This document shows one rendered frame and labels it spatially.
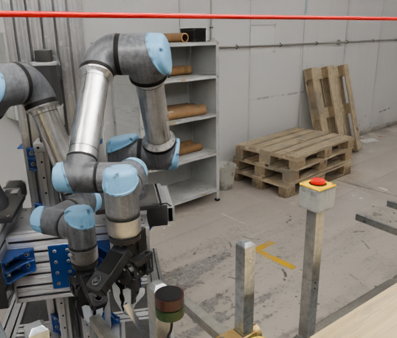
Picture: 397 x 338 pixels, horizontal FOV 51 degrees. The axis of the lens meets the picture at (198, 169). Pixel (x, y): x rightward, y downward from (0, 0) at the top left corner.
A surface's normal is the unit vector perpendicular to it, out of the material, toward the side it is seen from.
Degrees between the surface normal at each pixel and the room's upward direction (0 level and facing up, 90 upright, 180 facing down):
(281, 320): 0
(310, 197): 90
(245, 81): 90
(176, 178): 90
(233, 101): 90
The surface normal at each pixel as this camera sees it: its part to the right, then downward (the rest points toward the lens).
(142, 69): -0.03, 0.77
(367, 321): -0.02, -0.95
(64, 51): 0.19, 0.30
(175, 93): 0.65, 0.22
